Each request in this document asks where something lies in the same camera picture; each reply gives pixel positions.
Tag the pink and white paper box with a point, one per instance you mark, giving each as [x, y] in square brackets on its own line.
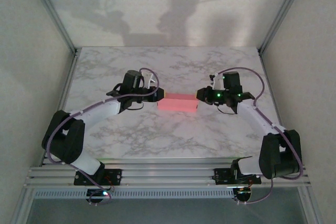
[177, 102]

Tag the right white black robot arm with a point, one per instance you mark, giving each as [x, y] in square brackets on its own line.
[256, 119]

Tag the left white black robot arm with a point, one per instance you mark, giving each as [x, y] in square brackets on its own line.
[99, 110]

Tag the aluminium frame post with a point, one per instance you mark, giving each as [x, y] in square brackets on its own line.
[283, 11]
[53, 11]

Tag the aluminium frame cross rails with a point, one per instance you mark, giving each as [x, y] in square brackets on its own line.
[168, 174]

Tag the aluminium frame leg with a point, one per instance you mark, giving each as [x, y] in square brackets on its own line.
[312, 208]
[22, 208]

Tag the aluminium side rail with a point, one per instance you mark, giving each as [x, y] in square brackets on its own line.
[68, 77]
[269, 77]

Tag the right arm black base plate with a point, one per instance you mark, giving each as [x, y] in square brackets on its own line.
[221, 176]

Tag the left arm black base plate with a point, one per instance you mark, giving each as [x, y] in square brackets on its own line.
[115, 176]

